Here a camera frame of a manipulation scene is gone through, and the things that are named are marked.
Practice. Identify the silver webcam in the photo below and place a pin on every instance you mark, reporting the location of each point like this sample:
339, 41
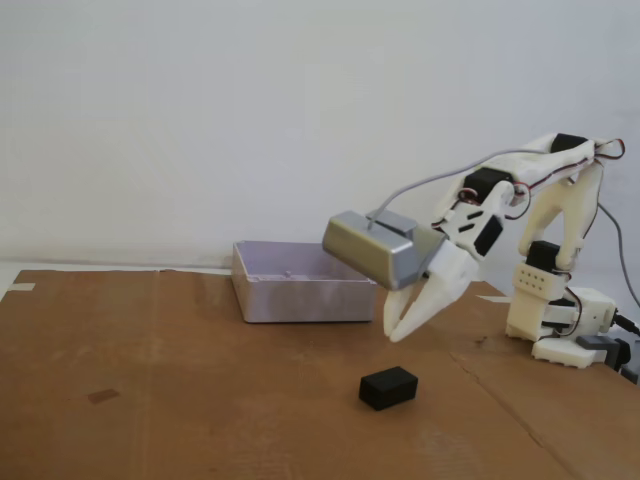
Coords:
365, 250

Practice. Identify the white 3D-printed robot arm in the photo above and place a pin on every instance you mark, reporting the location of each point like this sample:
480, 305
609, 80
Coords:
555, 210

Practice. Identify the white tape piece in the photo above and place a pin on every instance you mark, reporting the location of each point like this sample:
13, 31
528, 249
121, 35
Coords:
22, 287
490, 298

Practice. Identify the black rectangular block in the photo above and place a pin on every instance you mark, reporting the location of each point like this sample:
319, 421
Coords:
387, 389

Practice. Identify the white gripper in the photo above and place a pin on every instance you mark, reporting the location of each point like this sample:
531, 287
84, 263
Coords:
446, 276

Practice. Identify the brown cardboard sheet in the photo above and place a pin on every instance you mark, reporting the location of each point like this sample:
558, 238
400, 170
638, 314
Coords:
225, 390
575, 425

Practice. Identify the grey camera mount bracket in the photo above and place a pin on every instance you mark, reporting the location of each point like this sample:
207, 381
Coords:
427, 245

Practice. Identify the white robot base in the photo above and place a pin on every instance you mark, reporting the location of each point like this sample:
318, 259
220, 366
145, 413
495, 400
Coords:
565, 352

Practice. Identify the grey plastic box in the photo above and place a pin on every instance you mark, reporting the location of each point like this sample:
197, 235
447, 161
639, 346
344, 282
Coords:
305, 302

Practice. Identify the grey table clamp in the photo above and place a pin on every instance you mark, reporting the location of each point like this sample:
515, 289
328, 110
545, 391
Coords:
597, 343

